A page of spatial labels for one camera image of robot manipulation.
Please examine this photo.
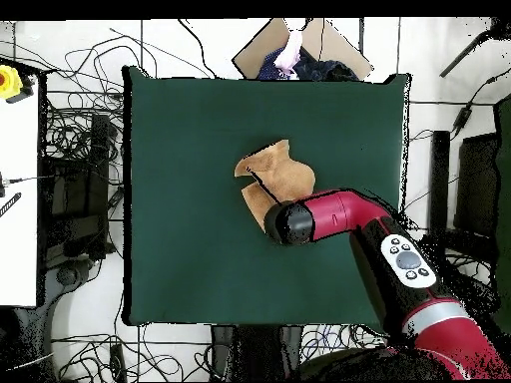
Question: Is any green fabric sheet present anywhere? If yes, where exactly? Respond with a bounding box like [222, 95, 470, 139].
[494, 93, 511, 332]

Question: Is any black equipment rack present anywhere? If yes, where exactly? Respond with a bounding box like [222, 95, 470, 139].
[39, 113, 114, 260]

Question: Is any black power strip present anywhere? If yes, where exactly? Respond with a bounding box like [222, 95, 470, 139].
[109, 342, 127, 382]

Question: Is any black metal post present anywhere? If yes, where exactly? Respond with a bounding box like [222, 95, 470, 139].
[429, 130, 451, 240]

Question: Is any black flat panel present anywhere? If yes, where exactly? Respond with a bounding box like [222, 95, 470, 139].
[453, 133, 500, 240]

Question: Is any white desk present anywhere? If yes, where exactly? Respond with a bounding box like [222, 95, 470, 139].
[0, 75, 40, 308]

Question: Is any black cable tangle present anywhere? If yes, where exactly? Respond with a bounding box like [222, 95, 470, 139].
[298, 323, 388, 360]
[41, 27, 161, 169]

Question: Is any black tripod leg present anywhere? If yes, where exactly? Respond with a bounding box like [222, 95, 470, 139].
[438, 17, 511, 79]

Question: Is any grey wheeled stand base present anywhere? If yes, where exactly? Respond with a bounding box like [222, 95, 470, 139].
[15, 256, 95, 383]

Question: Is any dark green table cloth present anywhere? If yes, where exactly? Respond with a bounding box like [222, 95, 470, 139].
[121, 65, 412, 334]

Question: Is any dark navy garment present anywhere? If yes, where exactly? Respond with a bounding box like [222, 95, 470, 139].
[292, 46, 360, 82]

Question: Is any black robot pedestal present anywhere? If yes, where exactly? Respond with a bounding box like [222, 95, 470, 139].
[210, 324, 303, 383]

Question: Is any tan terry towel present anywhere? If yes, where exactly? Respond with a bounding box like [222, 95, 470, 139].
[233, 138, 317, 232]

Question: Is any blue dotted garment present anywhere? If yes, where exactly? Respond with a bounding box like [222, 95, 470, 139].
[256, 47, 287, 81]

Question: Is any pink garment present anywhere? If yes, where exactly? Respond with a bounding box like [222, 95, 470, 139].
[273, 29, 304, 77]

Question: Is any yellow emergency stop button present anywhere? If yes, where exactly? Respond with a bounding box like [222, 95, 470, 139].
[0, 64, 24, 101]

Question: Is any brown cardboard box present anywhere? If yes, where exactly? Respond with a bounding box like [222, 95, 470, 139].
[232, 17, 374, 82]

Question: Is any black power adapter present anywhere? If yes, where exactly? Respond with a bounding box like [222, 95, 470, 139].
[450, 104, 474, 135]

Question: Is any black ribbed strap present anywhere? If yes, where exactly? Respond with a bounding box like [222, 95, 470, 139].
[0, 191, 23, 218]

